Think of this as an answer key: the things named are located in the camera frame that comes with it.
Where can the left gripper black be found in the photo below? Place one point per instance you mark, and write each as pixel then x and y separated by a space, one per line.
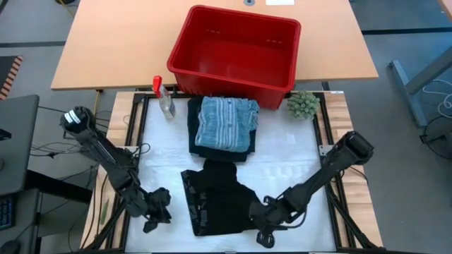
pixel 157 206

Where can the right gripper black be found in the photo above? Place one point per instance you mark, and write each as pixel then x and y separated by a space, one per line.
pixel 270 215

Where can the black garment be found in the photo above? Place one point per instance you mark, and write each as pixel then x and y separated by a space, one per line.
pixel 219 201

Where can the dark blue jeans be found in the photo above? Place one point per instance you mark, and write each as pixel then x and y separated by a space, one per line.
pixel 212 155

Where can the blue striped shirt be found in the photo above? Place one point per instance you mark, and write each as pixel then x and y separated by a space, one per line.
pixel 226 123

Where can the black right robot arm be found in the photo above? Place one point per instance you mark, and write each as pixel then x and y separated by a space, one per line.
pixel 328 169

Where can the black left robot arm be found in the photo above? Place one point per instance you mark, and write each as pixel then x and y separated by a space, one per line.
pixel 106 155

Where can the red plastic bin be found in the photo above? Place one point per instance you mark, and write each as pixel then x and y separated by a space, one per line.
pixel 233 88

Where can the green plastic strip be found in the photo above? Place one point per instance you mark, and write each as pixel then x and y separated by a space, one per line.
pixel 104 211

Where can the black desk crossbar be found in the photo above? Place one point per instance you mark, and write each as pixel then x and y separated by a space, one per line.
pixel 60 185

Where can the clear spray bottle red trigger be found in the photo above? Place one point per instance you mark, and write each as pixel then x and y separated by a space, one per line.
pixel 166 103

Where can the black computer mouse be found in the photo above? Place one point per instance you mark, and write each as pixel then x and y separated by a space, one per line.
pixel 8 247

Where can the grey desk top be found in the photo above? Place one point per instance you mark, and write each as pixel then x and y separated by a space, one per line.
pixel 17 141

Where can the large light wooden table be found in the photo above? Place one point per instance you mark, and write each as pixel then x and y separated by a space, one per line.
pixel 123 42

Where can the black round stand base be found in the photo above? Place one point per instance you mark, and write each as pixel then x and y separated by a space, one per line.
pixel 441 141

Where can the black orange striped mat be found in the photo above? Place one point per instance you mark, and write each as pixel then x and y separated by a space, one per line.
pixel 8 75

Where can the grey metal table leg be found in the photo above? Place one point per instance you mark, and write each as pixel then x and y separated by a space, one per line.
pixel 416 81

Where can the white paper slip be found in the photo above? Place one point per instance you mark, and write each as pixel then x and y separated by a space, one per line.
pixel 279 1

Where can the grey table grommet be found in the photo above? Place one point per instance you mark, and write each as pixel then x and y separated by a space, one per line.
pixel 249 1

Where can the black aluminium frame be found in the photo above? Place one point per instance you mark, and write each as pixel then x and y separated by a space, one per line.
pixel 328 229

